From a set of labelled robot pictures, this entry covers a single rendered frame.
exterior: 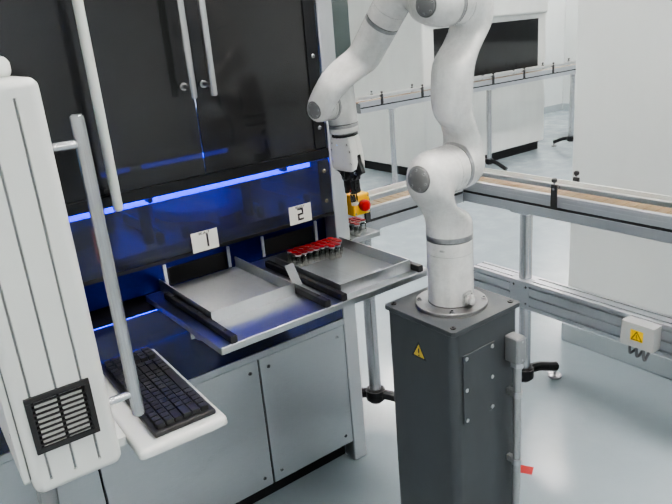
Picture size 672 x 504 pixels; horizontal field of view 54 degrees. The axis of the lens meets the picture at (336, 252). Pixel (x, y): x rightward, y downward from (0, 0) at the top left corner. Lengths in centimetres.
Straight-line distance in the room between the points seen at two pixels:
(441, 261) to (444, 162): 26
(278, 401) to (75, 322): 114
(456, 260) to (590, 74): 160
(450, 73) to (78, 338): 97
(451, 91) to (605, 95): 157
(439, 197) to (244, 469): 121
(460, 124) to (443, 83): 11
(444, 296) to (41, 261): 97
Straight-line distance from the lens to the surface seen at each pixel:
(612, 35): 306
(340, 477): 259
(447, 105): 160
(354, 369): 246
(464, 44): 161
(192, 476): 226
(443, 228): 166
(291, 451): 243
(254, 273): 204
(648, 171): 304
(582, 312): 264
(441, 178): 157
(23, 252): 124
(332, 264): 206
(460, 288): 172
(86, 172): 125
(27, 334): 128
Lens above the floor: 159
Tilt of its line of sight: 19 degrees down
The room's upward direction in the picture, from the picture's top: 5 degrees counter-clockwise
